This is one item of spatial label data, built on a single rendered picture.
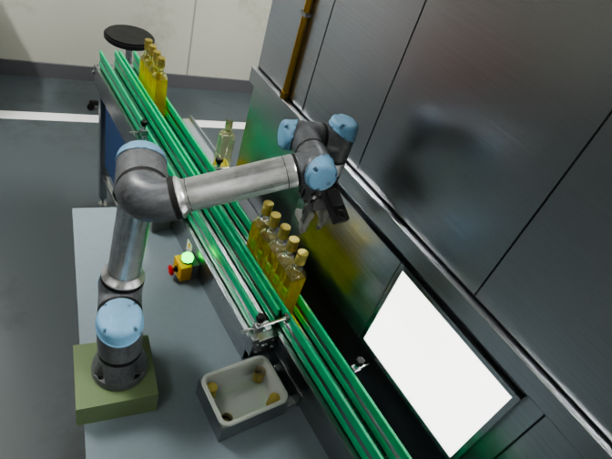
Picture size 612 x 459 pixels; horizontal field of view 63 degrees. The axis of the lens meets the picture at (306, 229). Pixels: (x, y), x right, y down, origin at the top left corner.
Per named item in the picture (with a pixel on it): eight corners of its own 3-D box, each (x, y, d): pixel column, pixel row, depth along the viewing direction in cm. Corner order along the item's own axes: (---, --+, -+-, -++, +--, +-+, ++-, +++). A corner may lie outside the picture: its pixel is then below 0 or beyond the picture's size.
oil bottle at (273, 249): (277, 289, 174) (292, 246, 160) (263, 293, 171) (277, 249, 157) (270, 278, 177) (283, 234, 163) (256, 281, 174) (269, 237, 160)
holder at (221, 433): (298, 407, 157) (304, 394, 152) (218, 443, 142) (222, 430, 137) (272, 362, 166) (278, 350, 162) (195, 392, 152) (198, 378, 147)
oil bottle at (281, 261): (284, 301, 170) (300, 259, 157) (270, 306, 167) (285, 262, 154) (277, 290, 174) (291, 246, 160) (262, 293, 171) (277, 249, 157)
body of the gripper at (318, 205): (317, 191, 145) (329, 158, 137) (332, 210, 140) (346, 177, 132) (295, 195, 140) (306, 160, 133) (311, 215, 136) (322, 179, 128)
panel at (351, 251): (458, 461, 132) (528, 394, 111) (451, 465, 131) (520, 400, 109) (292, 234, 182) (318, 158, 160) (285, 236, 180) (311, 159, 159)
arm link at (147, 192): (106, 208, 99) (339, 153, 106) (107, 176, 107) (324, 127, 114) (126, 248, 107) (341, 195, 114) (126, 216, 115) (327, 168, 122)
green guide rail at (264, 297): (275, 324, 162) (280, 309, 156) (272, 325, 161) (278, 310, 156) (116, 65, 258) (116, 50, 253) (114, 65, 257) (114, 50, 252)
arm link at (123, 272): (94, 328, 137) (117, 165, 106) (96, 288, 148) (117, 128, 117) (139, 328, 142) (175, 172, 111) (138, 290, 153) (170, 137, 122)
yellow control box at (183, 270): (197, 278, 185) (199, 264, 180) (178, 283, 181) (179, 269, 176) (189, 265, 188) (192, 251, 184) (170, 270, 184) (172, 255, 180)
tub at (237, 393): (284, 413, 154) (291, 399, 148) (218, 443, 142) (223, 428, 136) (259, 367, 163) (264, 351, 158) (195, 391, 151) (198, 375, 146)
